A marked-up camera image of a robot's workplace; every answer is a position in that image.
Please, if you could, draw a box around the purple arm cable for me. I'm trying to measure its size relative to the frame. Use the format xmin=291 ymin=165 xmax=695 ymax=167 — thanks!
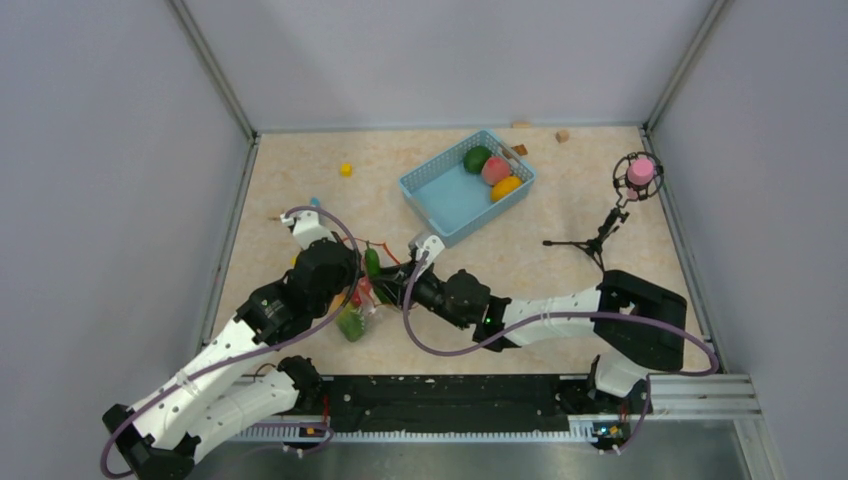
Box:
xmin=401 ymin=250 xmax=721 ymax=456
xmin=99 ymin=205 xmax=364 ymax=480

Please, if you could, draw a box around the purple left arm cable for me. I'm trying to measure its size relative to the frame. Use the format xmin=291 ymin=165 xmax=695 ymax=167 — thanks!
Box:
xmin=99 ymin=205 xmax=364 ymax=480

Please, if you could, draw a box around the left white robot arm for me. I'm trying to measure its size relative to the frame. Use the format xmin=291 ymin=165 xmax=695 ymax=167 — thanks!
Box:
xmin=100 ymin=206 xmax=364 ymax=479

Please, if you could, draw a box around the clear zip top bag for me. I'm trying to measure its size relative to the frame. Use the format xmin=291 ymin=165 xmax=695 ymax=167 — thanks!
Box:
xmin=335 ymin=238 xmax=400 ymax=343

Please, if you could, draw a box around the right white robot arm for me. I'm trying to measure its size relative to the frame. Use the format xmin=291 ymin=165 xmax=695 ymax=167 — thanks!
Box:
xmin=364 ymin=235 xmax=687 ymax=412

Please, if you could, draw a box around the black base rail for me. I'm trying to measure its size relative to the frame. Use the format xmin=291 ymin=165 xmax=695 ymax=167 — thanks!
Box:
xmin=258 ymin=372 xmax=654 ymax=435

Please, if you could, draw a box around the orange green mango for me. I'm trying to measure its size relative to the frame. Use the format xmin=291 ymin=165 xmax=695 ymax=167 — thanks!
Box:
xmin=334 ymin=304 xmax=366 ymax=343

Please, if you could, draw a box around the pink peach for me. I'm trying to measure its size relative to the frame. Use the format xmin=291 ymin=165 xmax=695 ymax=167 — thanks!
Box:
xmin=481 ymin=156 xmax=511 ymax=186

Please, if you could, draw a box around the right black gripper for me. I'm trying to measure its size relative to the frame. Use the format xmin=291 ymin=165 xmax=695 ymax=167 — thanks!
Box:
xmin=372 ymin=258 xmax=470 ymax=331

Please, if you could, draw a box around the red tomato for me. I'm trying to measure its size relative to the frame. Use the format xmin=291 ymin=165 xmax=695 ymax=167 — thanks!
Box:
xmin=351 ymin=277 xmax=376 ymax=308

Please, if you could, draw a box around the light blue plastic basket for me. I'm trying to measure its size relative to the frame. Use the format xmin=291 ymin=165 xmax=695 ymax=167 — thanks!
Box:
xmin=398 ymin=129 xmax=536 ymax=248

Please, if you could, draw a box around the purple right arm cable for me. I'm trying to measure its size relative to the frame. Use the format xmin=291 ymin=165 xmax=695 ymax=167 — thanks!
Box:
xmin=401 ymin=250 xmax=721 ymax=456

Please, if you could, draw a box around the yellow lemon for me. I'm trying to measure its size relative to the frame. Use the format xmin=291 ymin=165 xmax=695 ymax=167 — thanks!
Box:
xmin=490 ymin=175 xmax=523 ymax=203

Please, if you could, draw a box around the green chili pepper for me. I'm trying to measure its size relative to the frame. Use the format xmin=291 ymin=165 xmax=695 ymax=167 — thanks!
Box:
xmin=363 ymin=247 xmax=381 ymax=278

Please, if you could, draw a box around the pink microphone on tripod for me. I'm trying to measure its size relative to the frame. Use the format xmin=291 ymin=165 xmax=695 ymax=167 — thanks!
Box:
xmin=542 ymin=151 xmax=665 ymax=272

